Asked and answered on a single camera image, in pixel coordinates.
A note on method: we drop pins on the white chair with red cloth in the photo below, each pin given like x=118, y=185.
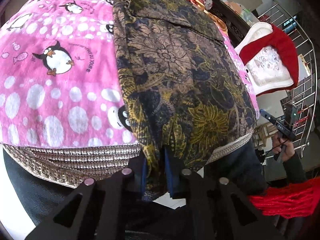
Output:
x=270, y=59

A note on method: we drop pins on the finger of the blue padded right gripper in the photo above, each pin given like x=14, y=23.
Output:
x=268, y=116

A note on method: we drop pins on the dark wooden headboard cabinet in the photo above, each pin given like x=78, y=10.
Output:
x=236, y=26

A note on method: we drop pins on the person's right hand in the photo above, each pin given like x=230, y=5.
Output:
x=282, y=146

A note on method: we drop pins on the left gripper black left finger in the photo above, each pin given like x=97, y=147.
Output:
x=95, y=209

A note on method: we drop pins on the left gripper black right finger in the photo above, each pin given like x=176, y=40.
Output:
x=214, y=209

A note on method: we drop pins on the pink penguin bed blanket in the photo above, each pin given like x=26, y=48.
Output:
x=63, y=117

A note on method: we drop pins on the red knitted cloth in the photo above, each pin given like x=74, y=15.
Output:
x=293, y=200

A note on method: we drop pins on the dark floral patterned garment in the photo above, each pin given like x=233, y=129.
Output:
x=180, y=87

